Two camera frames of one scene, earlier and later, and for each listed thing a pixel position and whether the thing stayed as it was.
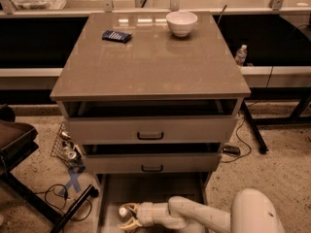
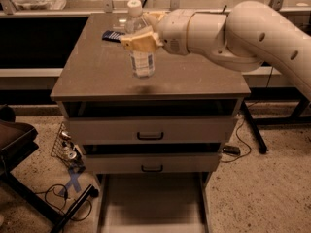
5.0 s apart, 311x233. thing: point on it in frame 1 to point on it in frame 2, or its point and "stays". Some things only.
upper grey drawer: (153, 129) stays
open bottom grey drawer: (116, 190) stays
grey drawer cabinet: (152, 98) stays
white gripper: (145, 214) to (173, 30)
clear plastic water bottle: (124, 215) to (142, 63)
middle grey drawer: (153, 163) stays
